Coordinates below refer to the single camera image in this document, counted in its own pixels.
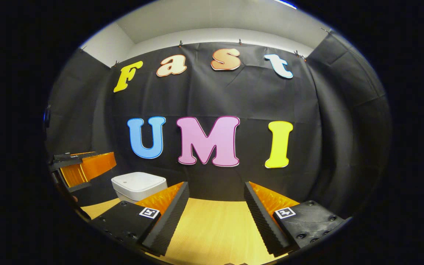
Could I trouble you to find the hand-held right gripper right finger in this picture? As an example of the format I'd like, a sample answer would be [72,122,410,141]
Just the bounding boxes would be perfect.
[244,181,345,258]

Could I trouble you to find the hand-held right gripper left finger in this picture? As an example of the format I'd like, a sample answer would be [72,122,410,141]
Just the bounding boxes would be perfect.
[91,181,191,257]

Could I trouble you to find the white desktop garbage bin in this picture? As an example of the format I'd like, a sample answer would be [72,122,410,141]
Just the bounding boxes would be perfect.
[111,172,168,204]

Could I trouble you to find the wooden desktop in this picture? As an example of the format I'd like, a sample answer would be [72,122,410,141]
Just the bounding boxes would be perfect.
[81,198,290,265]

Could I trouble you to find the black backdrop cloth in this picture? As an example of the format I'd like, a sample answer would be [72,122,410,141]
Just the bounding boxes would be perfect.
[45,28,393,218]

